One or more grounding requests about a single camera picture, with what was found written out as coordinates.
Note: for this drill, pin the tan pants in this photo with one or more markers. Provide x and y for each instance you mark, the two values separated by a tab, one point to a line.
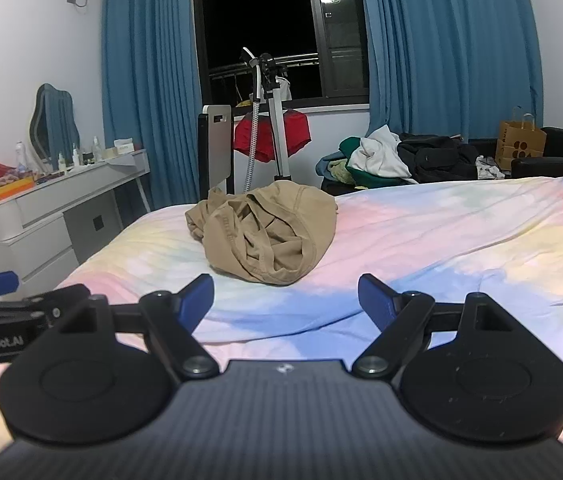
261	230

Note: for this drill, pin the white dresser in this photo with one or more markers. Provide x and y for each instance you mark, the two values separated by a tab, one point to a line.
46	200

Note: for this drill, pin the white black chair back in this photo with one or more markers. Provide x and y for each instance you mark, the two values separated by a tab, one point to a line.
216	150

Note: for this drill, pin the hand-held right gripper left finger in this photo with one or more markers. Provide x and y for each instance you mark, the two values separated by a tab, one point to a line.
196	296

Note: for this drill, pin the small white bottle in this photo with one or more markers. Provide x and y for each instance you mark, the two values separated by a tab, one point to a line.
62	162
76	156

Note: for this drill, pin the clear spray bottle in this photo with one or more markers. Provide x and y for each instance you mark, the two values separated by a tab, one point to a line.
97	152

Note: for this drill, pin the blue curtain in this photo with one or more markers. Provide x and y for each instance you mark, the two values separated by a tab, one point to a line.
151	85
451	50

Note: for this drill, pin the red packaging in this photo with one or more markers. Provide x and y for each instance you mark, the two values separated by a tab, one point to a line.
2	170

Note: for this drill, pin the garment steamer stand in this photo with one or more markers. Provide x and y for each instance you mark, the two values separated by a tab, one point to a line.
277	130

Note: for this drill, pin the black garment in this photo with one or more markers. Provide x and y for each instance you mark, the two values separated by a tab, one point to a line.
436	157

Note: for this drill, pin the clear plastic bottle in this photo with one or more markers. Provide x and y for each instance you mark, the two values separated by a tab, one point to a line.
21	156

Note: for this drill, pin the orange tray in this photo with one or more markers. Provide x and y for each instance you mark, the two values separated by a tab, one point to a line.
6	191

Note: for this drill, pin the brown paper bag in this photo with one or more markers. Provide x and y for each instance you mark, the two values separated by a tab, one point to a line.
519	142

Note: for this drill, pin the white tissue box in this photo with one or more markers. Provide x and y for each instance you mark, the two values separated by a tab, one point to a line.
117	149

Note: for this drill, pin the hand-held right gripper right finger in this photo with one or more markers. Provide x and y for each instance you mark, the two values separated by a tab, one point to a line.
376	297

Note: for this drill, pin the white patterned cloth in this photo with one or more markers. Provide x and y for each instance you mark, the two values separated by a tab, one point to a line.
490	167

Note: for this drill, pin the pale green towel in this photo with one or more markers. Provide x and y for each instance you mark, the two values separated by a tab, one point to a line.
341	170

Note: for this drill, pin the balcony railing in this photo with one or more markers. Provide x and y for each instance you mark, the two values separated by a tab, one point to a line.
301	58

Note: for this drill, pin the red garment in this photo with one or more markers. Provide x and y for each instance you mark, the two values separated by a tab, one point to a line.
296	130

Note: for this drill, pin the green garment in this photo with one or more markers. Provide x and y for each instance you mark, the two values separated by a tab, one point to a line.
346	146

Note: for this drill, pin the wavy mirror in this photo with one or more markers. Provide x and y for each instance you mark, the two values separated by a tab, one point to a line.
56	120

